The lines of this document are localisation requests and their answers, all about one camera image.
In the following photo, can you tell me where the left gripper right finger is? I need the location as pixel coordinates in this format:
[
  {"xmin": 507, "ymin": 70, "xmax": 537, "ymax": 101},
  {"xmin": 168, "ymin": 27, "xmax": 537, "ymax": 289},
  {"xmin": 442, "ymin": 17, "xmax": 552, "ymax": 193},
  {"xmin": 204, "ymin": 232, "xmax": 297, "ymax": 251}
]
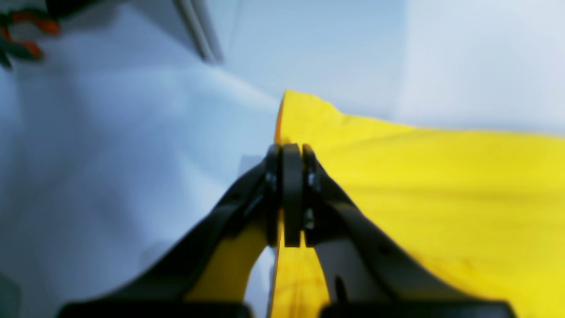
[{"xmin": 291, "ymin": 144, "xmax": 516, "ymax": 318}]

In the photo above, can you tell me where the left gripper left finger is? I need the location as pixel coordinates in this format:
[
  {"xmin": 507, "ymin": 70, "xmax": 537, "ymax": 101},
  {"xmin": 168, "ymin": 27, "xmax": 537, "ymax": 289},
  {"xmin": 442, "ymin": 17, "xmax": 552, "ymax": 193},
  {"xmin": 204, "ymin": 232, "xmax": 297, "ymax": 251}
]
[{"xmin": 58, "ymin": 144, "xmax": 283, "ymax": 318}]

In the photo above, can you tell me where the yellow orange T-shirt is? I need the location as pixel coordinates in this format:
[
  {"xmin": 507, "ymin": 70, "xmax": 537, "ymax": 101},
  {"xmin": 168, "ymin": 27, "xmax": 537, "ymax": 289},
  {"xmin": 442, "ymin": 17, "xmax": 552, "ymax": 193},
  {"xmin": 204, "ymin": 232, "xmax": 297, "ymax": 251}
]
[{"xmin": 275, "ymin": 91, "xmax": 565, "ymax": 318}]

